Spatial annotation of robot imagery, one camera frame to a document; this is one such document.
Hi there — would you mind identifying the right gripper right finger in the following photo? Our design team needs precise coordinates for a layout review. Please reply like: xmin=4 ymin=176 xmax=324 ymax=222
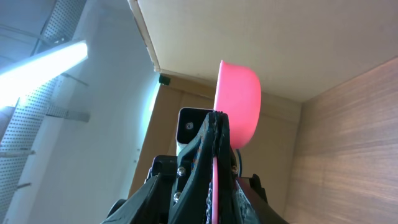
xmin=216 ymin=112 xmax=286 ymax=224

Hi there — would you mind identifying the ceiling light strip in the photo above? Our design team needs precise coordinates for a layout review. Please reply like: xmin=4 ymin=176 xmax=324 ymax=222
xmin=1 ymin=40 xmax=88 ymax=108

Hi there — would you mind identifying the pink measuring scoop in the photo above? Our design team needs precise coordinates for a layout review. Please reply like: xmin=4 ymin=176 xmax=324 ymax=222
xmin=213 ymin=60 xmax=261 ymax=149

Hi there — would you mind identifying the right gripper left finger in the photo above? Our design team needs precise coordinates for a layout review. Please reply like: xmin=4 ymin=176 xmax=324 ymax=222
xmin=104 ymin=111 xmax=218 ymax=224

